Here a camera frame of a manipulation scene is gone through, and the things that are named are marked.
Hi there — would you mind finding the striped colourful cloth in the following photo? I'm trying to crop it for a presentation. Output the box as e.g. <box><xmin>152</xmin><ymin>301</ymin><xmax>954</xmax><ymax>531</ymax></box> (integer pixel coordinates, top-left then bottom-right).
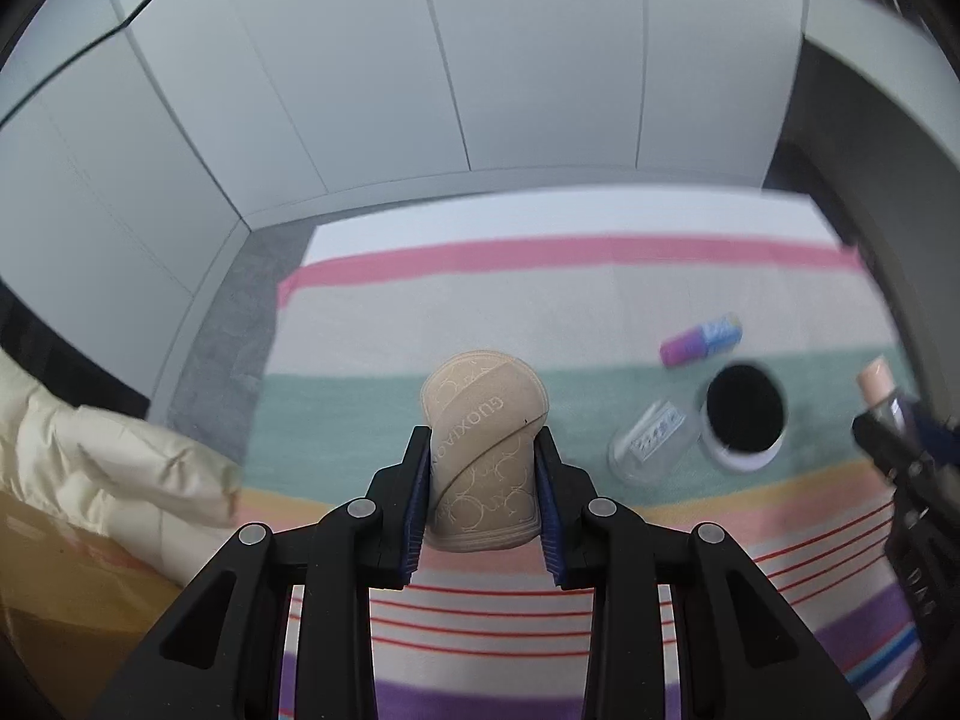
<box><xmin>247</xmin><ymin>236</ymin><xmax>946</xmax><ymax>720</ymax></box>

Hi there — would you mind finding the cream padded chair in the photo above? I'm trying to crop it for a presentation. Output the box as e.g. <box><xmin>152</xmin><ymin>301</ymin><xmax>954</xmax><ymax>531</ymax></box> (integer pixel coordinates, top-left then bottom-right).
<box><xmin>0</xmin><ymin>349</ymin><xmax>242</xmax><ymax>593</ymax></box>

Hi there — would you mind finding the clear bottle pink cap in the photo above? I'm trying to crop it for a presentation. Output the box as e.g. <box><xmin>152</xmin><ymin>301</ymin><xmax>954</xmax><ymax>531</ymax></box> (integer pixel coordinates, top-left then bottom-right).
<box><xmin>857</xmin><ymin>360</ymin><xmax>920</xmax><ymax>428</ymax></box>

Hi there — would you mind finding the black glass-front cabinet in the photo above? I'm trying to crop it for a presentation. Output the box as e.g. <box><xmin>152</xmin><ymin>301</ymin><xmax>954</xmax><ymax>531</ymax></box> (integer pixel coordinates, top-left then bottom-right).
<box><xmin>0</xmin><ymin>277</ymin><xmax>151</xmax><ymax>421</ymax></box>

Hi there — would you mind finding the small clear glass bottle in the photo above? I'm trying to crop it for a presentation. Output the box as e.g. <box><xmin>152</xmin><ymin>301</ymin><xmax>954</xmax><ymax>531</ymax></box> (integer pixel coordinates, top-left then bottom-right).
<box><xmin>607</xmin><ymin>399</ymin><xmax>702</xmax><ymax>485</ymax></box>

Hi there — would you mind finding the small purple blue tube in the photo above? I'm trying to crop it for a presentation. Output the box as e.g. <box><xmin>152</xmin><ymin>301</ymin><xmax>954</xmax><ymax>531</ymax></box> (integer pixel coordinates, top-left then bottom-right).
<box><xmin>660</xmin><ymin>313</ymin><xmax>743</xmax><ymax>368</ymax></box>

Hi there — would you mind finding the white jar black lid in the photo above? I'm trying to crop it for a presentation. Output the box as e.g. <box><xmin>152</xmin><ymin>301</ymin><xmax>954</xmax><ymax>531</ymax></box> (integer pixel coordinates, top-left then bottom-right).
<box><xmin>697</xmin><ymin>364</ymin><xmax>790</xmax><ymax>473</ymax></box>

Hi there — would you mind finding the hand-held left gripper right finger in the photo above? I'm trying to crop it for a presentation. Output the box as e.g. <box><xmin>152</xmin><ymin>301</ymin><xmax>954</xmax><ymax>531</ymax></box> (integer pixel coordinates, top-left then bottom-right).
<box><xmin>534</xmin><ymin>427</ymin><xmax>871</xmax><ymax>720</ymax></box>

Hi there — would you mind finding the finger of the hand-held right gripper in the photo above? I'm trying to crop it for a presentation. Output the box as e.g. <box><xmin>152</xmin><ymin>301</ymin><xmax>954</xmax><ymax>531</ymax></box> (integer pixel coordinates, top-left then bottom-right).
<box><xmin>851</xmin><ymin>414</ymin><xmax>935</xmax><ymax>511</ymax></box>
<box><xmin>900</xmin><ymin>397</ymin><xmax>960</xmax><ymax>466</ymax></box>

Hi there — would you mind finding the brown cardboard box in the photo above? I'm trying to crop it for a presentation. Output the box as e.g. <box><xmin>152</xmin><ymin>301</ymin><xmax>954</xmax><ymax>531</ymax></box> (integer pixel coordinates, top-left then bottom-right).
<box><xmin>0</xmin><ymin>495</ymin><xmax>196</xmax><ymax>683</ymax></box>

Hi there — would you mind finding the beige powder puff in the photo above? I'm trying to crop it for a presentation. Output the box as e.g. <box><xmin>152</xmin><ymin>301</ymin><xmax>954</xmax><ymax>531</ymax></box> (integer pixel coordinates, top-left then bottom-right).
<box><xmin>420</xmin><ymin>351</ymin><xmax>550</xmax><ymax>552</ymax></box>

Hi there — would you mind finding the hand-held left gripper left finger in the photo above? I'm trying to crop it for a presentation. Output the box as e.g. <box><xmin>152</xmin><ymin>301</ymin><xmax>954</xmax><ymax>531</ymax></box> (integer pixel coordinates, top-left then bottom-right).
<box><xmin>90</xmin><ymin>426</ymin><xmax>434</xmax><ymax>720</ymax></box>

